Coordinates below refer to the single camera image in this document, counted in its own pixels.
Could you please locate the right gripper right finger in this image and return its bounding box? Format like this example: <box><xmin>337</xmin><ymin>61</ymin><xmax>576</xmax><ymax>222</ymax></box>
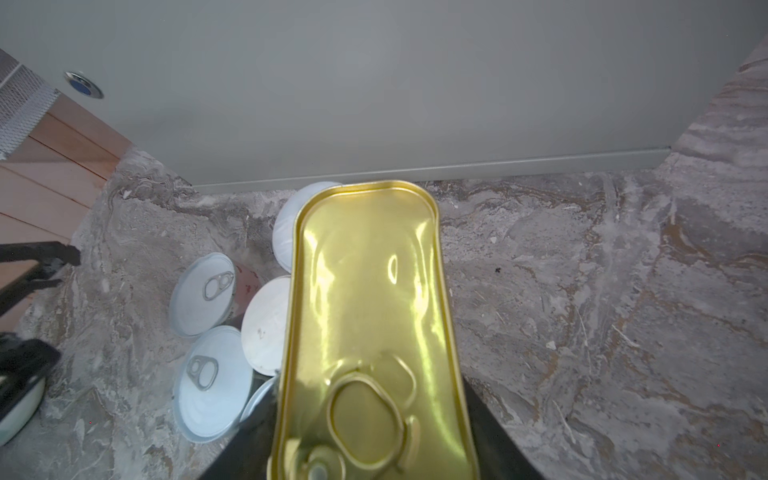
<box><xmin>463</xmin><ymin>378</ymin><xmax>543</xmax><ymax>480</ymax></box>

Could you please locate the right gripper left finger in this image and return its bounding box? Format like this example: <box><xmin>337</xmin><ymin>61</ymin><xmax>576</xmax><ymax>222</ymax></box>
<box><xmin>200</xmin><ymin>393</ymin><xmax>277</xmax><ymax>480</ymax></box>

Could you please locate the gold rectangular tin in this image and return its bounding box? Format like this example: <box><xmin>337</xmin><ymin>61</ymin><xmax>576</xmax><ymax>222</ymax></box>
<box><xmin>267</xmin><ymin>180</ymin><xmax>480</xmax><ymax>479</ymax></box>

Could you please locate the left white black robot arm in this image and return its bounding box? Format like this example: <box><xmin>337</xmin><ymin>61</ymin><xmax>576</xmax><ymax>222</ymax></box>
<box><xmin>1</xmin><ymin>241</ymin><xmax>81</xmax><ymax>445</ymax></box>

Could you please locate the grey metal cabinet counter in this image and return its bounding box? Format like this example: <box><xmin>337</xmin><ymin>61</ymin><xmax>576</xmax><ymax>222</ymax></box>
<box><xmin>1</xmin><ymin>1</ymin><xmax>767</xmax><ymax>193</ymax></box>

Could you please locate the orange label pull-tab can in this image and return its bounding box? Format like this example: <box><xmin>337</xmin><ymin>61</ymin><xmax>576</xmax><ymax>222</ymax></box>
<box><xmin>240</xmin><ymin>377</ymin><xmax>278</xmax><ymax>423</ymax></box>

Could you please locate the blue label can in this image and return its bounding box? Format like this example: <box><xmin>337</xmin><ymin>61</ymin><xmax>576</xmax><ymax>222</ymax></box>
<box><xmin>172</xmin><ymin>326</ymin><xmax>254</xmax><ymax>444</ymax></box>

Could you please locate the small orange can white lid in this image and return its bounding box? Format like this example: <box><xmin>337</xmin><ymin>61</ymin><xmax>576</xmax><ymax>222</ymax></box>
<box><xmin>241</xmin><ymin>276</ymin><xmax>291</xmax><ymax>377</ymax></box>

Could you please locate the red label can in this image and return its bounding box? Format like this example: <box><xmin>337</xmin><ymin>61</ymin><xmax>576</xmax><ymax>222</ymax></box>
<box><xmin>169</xmin><ymin>252</ymin><xmax>262</xmax><ymax>338</ymax></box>

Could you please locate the white wire mesh shelf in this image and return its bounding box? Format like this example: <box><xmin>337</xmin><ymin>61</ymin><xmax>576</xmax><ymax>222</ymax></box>
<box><xmin>0</xmin><ymin>51</ymin><xmax>59</xmax><ymax>161</ymax></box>

